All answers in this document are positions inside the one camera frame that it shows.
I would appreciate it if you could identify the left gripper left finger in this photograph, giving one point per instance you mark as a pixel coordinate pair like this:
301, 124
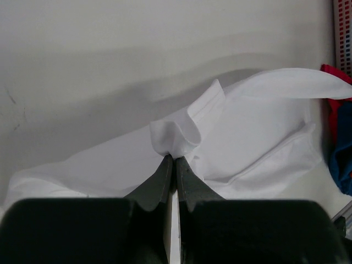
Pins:
91, 230

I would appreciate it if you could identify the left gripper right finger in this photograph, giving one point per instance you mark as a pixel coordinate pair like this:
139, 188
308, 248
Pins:
216, 230

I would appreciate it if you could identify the white t shirt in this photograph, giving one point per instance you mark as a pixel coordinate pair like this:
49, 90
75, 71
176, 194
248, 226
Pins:
249, 140

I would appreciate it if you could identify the blue t shirt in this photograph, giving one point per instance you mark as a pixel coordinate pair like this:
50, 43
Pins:
340, 160

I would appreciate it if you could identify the magenta t shirt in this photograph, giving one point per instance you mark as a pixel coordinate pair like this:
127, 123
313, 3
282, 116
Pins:
337, 98

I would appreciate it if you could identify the white plastic laundry basket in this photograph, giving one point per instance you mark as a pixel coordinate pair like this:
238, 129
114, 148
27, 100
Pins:
342, 34

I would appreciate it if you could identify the aluminium mounting rail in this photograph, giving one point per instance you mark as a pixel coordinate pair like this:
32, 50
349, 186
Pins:
342, 221

